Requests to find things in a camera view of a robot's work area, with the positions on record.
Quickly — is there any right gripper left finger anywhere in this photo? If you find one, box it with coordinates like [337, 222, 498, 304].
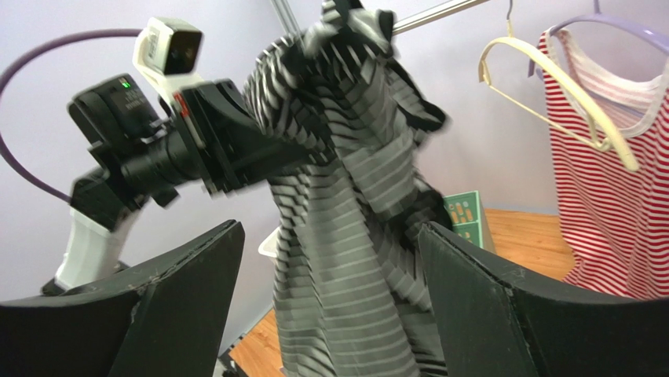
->
[1, 220, 245, 376]

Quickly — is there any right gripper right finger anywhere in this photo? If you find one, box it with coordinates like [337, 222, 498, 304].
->
[419, 222, 668, 377]

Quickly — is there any green plastic file organizer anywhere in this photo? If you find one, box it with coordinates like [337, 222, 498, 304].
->
[444, 190, 496, 254]

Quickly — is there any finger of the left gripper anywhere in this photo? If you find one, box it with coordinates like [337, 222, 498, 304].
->
[229, 123, 323, 183]

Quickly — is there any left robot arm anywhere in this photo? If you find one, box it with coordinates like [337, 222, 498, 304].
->
[42, 74, 317, 296]

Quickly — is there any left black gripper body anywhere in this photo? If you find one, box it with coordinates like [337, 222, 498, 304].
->
[121, 79, 251, 196]

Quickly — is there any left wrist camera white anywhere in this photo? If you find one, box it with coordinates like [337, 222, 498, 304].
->
[133, 16, 204, 104]

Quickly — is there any left rack pole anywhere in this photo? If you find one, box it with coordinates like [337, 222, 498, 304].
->
[270, 0, 302, 35]

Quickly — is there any cream wooden hanger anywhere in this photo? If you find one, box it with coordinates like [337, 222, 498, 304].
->
[478, 1, 639, 172]

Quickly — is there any red white striped tank top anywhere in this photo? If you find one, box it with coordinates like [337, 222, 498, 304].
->
[539, 29, 668, 299]

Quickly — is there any black white striped tank top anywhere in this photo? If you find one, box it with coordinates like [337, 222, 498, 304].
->
[243, 1, 452, 376]

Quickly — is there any white plastic basket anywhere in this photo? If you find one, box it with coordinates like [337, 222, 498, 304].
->
[258, 228, 280, 261]

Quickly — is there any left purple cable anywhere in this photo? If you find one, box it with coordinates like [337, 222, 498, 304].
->
[0, 28, 142, 205]

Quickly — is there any purple plastic hanger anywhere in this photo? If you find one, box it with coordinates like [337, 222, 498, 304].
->
[547, 0, 668, 57]

